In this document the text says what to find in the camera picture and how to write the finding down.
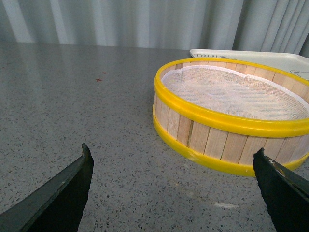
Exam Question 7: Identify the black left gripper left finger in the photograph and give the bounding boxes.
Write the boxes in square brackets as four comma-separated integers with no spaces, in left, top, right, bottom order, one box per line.
[0,144,94,232]

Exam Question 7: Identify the grey curtain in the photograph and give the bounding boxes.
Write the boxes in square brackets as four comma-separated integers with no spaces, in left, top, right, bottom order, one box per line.
[0,0,309,57]

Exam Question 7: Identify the yellow rimmed bamboo steamer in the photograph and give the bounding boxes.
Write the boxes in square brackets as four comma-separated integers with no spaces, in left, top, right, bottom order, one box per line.
[153,58,309,176]

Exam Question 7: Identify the white mesh steamer liner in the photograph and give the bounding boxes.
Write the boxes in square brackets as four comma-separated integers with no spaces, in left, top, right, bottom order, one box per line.
[161,65,309,121]

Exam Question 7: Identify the white bear print tray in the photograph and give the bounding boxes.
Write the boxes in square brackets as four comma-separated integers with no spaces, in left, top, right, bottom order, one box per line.
[190,49,309,80]

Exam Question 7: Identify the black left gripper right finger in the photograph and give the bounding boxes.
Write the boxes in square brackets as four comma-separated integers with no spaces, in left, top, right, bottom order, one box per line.
[253,148,309,232]

